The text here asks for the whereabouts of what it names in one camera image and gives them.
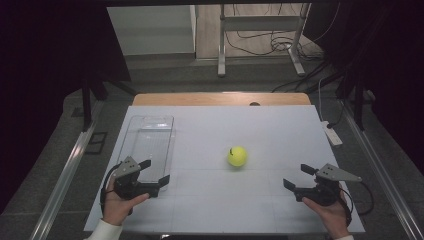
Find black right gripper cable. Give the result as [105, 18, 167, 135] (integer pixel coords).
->
[339, 180, 375, 217]

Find yellow tennis ball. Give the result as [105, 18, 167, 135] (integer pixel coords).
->
[226, 145, 249, 168]

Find black floor frame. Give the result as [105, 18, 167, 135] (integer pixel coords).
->
[84, 131, 109, 156]

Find white power strip cable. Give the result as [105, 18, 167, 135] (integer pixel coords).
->
[317, 77, 327, 123]

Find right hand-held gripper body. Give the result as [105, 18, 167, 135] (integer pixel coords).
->
[294, 163, 363, 207]

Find white table cover sheet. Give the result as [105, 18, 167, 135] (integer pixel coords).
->
[83, 104, 366, 235]

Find white power strip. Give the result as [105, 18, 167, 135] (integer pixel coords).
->
[320, 120, 344, 147]

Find clear plastic container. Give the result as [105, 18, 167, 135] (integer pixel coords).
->
[116, 114, 176, 193]

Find white cabinet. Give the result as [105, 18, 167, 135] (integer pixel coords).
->
[106, 4, 197, 57]

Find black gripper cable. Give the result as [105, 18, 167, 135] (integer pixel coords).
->
[339, 180, 375, 217]
[99, 161, 123, 216]

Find black metal stand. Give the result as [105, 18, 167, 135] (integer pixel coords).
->
[80, 75, 138, 133]
[305, 65, 367, 132]

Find wooden table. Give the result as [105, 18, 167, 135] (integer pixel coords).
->
[132, 92, 312, 107]

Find black plug cable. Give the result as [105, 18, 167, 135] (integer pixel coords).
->
[327, 103, 345, 130]

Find dark curtain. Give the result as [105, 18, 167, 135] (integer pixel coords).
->
[0, 0, 132, 215]
[302, 0, 424, 168]

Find grey metal desk frame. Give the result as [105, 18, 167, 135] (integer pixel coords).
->
[216, 2, 312, 79]

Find person's right hand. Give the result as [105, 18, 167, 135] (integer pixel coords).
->
[301, 189, 352, 240]

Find aluminium rail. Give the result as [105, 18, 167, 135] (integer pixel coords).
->
[339, 99, 424, 240]
[28, 99, 106, 240]

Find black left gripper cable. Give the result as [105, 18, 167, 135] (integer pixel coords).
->
[99, 161, 123, 216]

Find tangle of black floor cables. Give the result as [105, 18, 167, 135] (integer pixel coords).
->
[224, 2, 342, 62]

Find person's left hand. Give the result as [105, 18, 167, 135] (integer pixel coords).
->
[101, 174, 151, 227]

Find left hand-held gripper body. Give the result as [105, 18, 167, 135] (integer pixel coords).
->
[112, 155, 160, 201]

